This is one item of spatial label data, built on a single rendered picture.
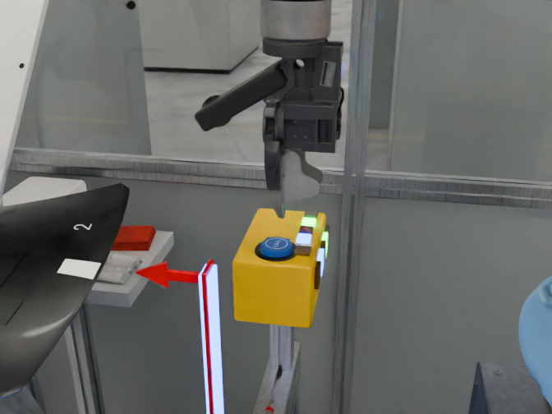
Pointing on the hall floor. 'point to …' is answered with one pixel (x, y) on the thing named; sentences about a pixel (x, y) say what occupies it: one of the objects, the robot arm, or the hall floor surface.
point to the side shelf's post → (85, 363)
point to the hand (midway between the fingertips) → (276, 207)
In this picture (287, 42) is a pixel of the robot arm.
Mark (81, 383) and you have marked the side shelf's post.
